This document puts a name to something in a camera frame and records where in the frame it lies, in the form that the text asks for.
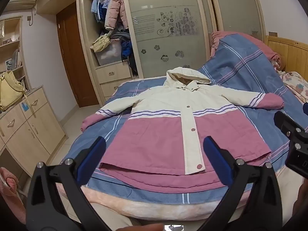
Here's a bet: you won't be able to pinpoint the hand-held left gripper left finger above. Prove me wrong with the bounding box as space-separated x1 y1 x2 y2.
26 137 113 231

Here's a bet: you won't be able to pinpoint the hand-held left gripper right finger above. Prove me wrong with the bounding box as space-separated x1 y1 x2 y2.
200 136 282 231

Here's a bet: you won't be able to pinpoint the pink and cream hooded jacket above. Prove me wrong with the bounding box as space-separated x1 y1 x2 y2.
80 67 285 196

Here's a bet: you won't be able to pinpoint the person's right forearm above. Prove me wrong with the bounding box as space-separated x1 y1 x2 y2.
292 183 308 225

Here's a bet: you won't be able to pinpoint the dark blue clothes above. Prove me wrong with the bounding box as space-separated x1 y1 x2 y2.
120 40 138 76

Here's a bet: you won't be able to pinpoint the grey clothes pile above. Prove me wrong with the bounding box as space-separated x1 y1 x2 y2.
109 26 130 42

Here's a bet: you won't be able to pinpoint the blue hanging clothes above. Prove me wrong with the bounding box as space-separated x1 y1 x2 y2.
91 0 112 24

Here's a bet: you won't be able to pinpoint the light wooden cabinet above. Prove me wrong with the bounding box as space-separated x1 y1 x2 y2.
0 85 66 176

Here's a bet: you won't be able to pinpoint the wooden headboard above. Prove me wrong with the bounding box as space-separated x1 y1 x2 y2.
265 36 308 74

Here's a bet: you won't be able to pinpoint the person's leg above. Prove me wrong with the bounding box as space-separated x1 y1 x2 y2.
90 201 203 229

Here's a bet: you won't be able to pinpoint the cream wardrobe drawer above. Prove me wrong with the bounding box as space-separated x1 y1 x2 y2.
96 63 132 84
100 79 134 99

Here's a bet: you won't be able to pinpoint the blue plaid bed sheet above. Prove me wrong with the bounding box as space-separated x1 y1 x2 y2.
61 32 308 205

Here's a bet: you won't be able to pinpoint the pink towel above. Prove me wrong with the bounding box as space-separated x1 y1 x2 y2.
0 167 27 224

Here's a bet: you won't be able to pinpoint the brown wooden door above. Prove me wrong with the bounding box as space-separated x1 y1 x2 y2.
56 1 100 108

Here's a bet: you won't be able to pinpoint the clear plastic storage box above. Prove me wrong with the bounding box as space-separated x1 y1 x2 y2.
95 40 123 66

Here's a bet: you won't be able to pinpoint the yellow backpack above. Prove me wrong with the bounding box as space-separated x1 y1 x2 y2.
0 71 27 111

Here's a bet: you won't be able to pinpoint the yellow crumpled cloth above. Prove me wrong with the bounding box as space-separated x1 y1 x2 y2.
90 34 111 53

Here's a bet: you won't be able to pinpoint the plain frosted sliding door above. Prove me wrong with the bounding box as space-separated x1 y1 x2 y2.
207 0 265 41

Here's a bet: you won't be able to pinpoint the frosted floral sliding door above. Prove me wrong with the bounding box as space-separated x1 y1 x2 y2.
120 0 212 80

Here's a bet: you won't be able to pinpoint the cream wardrobe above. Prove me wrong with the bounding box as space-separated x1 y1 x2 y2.
76 0 266 106

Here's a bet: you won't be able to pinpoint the cream bookshelf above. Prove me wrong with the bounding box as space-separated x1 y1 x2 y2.
0 16 32 92

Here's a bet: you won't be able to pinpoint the pink puffer jacket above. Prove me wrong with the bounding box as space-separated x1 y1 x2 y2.
104 0 128 31

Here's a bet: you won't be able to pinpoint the white air conditioner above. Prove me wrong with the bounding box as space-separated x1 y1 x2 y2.
5 0 38 11

